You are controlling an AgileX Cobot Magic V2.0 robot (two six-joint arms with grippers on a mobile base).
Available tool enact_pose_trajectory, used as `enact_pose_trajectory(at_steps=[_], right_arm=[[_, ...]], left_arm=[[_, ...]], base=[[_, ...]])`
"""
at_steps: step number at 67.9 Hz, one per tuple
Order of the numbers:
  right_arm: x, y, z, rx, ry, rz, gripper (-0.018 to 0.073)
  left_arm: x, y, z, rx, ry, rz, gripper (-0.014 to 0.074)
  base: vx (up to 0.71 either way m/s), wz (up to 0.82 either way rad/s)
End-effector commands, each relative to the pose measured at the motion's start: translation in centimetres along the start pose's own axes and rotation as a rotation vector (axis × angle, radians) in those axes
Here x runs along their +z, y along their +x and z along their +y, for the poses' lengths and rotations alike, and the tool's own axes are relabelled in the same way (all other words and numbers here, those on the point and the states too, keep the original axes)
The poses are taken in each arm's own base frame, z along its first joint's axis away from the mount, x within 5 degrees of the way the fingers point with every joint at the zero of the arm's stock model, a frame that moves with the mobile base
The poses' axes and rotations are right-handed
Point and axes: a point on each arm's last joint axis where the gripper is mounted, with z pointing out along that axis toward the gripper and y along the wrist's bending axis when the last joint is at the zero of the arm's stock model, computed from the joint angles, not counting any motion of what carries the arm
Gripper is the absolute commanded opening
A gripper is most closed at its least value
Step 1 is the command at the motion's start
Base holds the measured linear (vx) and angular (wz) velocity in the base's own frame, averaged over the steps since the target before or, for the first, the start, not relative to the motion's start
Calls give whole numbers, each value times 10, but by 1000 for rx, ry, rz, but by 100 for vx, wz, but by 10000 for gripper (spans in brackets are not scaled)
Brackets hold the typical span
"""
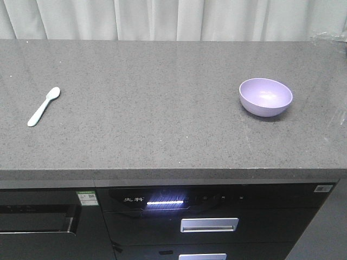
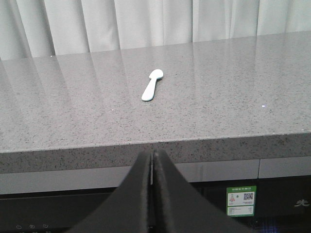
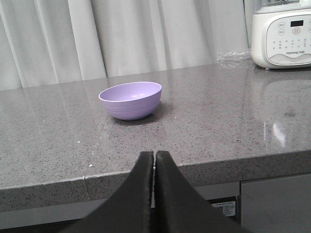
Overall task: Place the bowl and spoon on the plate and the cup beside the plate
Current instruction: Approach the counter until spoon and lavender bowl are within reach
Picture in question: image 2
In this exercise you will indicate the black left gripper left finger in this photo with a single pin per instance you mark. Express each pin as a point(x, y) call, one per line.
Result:
point(126, 210)

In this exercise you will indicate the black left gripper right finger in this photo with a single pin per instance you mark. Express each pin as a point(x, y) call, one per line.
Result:
point(180, 208)

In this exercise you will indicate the pale green plastic spoon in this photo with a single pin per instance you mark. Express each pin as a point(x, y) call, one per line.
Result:
point(149, 92)

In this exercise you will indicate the black built-in dishwasher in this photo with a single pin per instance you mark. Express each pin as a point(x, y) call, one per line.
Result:
point(57, 212)

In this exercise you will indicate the black drawer disinfection cabinet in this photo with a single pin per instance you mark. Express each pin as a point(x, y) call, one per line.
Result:
point(284, 196)

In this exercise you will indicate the white curtain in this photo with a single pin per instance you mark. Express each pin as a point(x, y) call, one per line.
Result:
point(37, 28)

